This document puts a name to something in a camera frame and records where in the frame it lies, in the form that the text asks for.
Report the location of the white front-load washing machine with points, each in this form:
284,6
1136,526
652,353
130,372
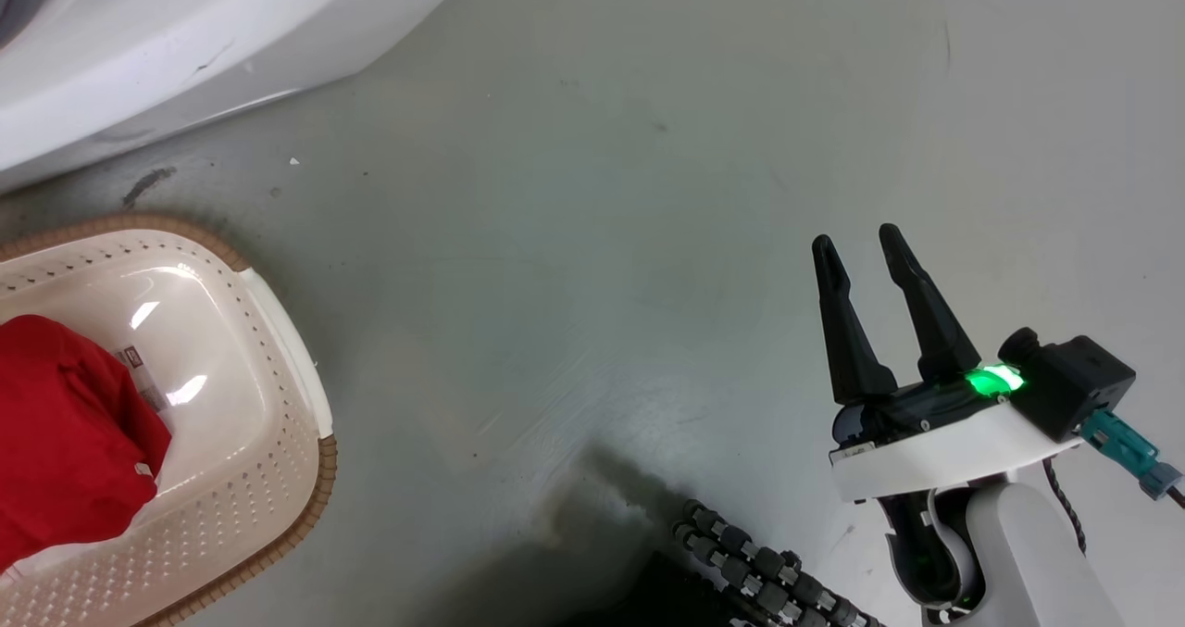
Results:
185,43

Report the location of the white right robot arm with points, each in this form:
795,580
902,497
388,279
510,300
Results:
1018,562

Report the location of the red cloth garment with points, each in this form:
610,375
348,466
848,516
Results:
65,432

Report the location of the cream perforated laundry basket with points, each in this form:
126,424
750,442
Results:
231,358

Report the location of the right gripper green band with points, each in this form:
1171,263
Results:
944,442

